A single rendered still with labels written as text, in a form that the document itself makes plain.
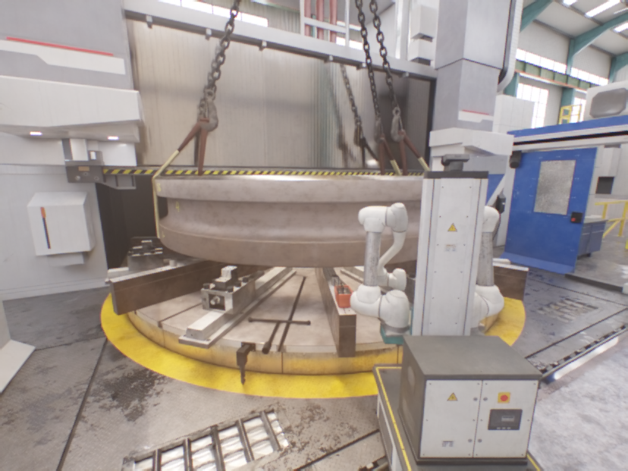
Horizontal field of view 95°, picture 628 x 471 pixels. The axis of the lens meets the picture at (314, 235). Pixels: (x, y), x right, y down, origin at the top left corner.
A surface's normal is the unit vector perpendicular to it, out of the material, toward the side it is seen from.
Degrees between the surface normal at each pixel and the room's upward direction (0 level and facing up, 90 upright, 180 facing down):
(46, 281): 90
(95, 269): 90
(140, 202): 90
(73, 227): 90
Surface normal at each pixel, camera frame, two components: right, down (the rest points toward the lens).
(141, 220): 0.45, 0.18
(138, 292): 0.76, 0.13
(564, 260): -0.89, 0.09
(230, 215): -0.37, 0.18
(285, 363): -0.07, 0.19
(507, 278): -0.65, 0.15
